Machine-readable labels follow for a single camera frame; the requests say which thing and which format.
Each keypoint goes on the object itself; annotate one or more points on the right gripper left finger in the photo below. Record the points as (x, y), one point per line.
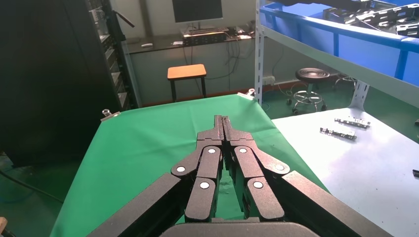
(208, 170)

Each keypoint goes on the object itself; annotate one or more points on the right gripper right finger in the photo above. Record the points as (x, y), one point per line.
(252, 170)

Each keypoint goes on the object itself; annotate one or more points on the stamped metal bracket part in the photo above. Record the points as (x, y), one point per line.
(347, 10)
(409, 30)
(379, 18)

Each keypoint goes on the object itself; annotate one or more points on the green table cloth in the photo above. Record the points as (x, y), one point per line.
(157, 147)

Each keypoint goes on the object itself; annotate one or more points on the silver binder clip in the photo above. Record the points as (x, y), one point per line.
(109, 114)
(250, 93)

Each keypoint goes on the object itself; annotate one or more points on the white power strip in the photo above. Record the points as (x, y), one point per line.
(268, 80)

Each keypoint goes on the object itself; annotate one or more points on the wooden top stool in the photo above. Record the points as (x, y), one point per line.
(186, 72)

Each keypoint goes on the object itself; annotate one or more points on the white table board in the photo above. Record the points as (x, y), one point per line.
(360, 180)

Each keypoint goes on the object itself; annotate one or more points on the black seat chrome stool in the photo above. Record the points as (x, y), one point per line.
(312, 74)

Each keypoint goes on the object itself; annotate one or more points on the chrome stool base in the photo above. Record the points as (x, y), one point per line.
(345, 80)

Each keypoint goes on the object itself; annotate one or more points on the black equipment box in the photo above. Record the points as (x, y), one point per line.
(204, 37)

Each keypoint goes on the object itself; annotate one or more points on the grey metal shelving rack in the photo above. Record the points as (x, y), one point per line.
(327, 60)

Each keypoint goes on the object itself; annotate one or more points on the small white device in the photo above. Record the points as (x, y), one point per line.
(147, 45)

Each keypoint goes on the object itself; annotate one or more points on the black computer monitor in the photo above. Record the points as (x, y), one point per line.
(196, 9)

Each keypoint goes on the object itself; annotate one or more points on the blue plastic bin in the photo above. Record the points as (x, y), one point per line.
(366, 55)

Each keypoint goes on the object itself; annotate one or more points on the small black piece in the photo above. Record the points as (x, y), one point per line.
(416, 173)

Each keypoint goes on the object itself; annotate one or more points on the black server cabinet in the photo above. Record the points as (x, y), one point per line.
(49, 81)

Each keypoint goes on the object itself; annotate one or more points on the small metal rail part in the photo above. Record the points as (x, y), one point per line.
(338, 132)
(352, 122)

